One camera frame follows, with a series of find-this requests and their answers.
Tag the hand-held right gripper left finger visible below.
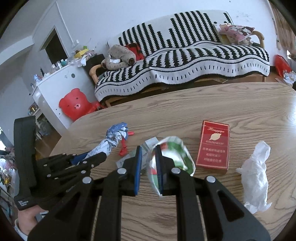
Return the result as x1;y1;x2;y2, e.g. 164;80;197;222
28;146;142;241

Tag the red cloth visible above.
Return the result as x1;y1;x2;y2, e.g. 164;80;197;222
125;43;145;61

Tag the white crumpled paper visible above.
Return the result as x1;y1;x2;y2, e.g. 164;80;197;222
282;71;296;86

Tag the red green white wrapper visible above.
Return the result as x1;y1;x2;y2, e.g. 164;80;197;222
147;136;196;197

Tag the white cabinet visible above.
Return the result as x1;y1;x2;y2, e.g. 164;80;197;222
31;62;97;129

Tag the red cigarette box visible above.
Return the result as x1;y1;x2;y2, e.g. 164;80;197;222
196;120;230;175

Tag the wooden sofa frame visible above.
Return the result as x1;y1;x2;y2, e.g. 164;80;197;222
90;31;266;108

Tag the red burst balloon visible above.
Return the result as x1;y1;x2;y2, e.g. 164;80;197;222
119;131;135;156

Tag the brown curtain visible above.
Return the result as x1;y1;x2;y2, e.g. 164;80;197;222
270;5;296;58

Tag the pink printed pillow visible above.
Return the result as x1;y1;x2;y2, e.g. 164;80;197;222
218;23;255;45

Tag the white crumpled tissue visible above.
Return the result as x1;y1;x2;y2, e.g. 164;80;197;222
236;140;273;214

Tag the blue white wrapper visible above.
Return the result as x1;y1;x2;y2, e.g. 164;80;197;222
89;122;129;160

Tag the stuffed toy on sofa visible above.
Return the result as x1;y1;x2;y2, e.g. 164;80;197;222
102;44;137;70

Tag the red plastic bag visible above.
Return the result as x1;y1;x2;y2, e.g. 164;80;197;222
274;54;292;77

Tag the red bear stool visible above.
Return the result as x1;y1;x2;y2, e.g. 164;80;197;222
58;88;102;116

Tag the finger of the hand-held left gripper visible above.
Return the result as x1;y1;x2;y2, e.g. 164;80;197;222
46;152;107;183
38;152;92;167

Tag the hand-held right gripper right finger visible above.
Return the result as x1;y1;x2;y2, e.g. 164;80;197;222
154;144;271;241

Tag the person's left hand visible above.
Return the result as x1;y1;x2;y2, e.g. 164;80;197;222
18;204;49;234

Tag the black-white striped sofa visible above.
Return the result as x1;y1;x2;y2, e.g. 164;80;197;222
94;10;270;102

